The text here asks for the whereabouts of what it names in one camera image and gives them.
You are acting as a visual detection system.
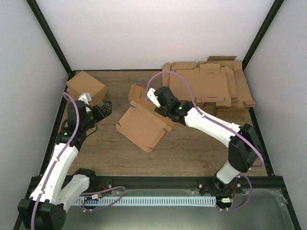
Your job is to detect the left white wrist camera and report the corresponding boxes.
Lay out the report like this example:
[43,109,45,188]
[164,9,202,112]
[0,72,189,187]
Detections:
[78,92,92,105]

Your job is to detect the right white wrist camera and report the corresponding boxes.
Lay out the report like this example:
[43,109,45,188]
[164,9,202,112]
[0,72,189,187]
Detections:
[147,88,161,108]

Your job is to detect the light blue slotted cable duct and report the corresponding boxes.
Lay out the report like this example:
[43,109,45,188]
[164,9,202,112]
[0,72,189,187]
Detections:
[73,196,216,207]

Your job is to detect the pile of flat cardboard blanks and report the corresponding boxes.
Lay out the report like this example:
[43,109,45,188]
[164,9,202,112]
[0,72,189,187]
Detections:
[162,56,256,108]

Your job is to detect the black frame post right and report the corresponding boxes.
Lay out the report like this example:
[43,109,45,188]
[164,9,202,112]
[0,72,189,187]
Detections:
[242,0,284,70]

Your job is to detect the black frame post left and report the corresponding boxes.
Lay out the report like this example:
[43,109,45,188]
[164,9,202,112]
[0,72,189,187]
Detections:
[26,0,73,76]

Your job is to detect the black frame post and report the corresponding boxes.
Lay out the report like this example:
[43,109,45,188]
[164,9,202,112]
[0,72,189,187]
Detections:
[26,0,73,76]
[242,0,284,70]

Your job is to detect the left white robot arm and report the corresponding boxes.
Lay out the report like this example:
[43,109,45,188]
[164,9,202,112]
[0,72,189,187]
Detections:
[18,100,112,230]

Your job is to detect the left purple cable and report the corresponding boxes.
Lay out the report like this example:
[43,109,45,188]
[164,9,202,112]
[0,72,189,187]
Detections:
[30,92,80,230]

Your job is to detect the brown cardboard box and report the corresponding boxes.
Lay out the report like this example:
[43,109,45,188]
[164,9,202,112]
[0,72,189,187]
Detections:
[116,85,177,152]

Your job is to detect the purple cable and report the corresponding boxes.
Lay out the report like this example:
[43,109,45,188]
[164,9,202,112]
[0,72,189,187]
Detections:
[145,71,266,211]
[30,92,80,230]

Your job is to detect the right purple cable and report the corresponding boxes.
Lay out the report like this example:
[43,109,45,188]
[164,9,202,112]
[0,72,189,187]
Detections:
[145,71,266,211]

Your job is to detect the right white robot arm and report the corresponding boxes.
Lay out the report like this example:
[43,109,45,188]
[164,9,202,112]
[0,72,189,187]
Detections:
[147,86,264,193]

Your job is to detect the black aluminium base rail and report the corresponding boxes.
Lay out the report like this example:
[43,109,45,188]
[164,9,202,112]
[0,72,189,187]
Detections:
[31,175,283,192]

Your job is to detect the stack of folded cardboard boxes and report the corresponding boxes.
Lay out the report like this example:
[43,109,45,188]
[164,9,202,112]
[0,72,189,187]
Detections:
[67,71,108,106]

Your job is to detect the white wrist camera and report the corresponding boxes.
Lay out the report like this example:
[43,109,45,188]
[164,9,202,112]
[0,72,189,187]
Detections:
[147,88,161,108]
[78,92,92,105]

